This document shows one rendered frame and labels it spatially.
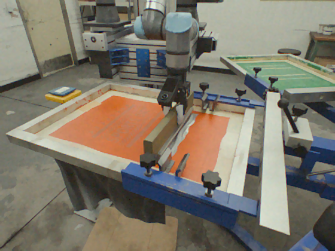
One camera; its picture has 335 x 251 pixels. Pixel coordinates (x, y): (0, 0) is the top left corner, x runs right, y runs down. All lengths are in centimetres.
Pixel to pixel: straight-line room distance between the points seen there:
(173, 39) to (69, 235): 147
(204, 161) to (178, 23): 42
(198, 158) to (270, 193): 26
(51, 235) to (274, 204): 154
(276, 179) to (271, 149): 12
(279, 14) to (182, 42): 383
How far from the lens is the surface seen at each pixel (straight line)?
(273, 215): 49
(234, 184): 58
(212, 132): 82
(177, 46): 66
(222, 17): 451
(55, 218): 187
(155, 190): 55
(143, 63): 138
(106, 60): 139
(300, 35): 450
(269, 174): 56
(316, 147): 72
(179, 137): 77
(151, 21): 79
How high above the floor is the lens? 140
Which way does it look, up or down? 32 degrees down
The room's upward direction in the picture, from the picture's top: straight up
